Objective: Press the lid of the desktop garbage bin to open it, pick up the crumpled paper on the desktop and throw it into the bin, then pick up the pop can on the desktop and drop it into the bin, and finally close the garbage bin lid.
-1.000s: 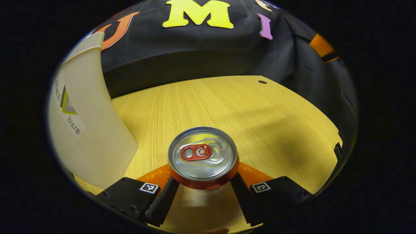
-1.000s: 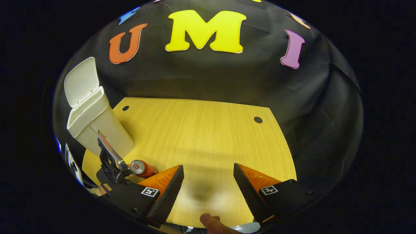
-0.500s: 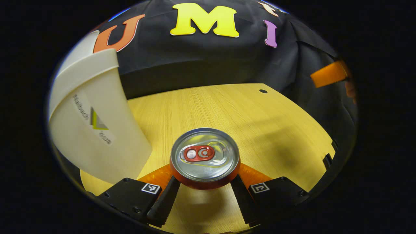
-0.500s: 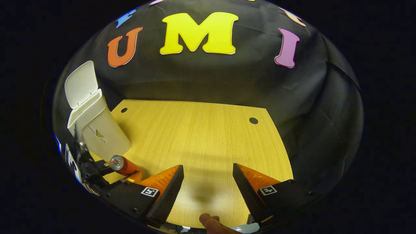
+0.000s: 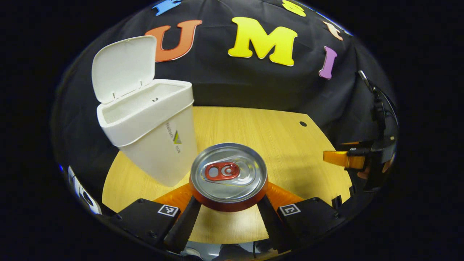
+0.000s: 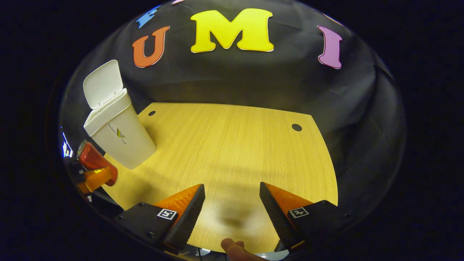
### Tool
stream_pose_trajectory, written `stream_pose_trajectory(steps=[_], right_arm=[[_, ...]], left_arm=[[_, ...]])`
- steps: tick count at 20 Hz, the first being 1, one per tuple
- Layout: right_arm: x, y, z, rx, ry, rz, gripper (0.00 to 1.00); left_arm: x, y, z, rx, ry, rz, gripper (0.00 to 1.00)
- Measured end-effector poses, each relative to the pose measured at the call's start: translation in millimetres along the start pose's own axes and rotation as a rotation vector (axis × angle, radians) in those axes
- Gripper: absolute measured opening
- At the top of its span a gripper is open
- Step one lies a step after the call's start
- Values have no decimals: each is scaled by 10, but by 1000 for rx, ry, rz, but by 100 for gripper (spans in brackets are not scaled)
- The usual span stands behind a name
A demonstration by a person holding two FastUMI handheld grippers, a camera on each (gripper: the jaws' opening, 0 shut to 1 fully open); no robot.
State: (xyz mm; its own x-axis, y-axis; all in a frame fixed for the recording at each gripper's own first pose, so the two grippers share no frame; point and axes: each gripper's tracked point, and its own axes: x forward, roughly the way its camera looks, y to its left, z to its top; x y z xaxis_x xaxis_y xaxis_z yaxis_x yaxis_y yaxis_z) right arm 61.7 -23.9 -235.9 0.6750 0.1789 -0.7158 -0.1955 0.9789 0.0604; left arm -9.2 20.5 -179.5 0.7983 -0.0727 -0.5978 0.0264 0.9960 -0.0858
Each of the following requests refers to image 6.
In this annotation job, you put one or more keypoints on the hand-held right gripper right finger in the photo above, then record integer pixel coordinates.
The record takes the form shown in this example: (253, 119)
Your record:
(275, 217)

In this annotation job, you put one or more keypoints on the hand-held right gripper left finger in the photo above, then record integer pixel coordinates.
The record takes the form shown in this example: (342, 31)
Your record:
(188, 217)

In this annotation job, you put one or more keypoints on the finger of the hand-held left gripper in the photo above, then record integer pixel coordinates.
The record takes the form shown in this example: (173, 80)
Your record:
(78, 170)
(95, 179)

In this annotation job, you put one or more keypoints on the red pop can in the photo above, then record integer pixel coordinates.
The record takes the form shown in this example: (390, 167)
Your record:
(92, 157)

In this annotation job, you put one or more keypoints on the white desktop garbage bin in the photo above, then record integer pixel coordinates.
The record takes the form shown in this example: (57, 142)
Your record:
(123, 137)

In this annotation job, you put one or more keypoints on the wooden desktop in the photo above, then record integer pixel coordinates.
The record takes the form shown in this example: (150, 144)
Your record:
(232, 152)

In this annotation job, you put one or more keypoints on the computer monitor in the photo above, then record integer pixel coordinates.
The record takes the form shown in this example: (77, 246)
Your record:
(66, 146)

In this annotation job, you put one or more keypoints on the black backdrop cloth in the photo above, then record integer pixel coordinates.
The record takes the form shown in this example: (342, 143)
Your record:
(253, 79)

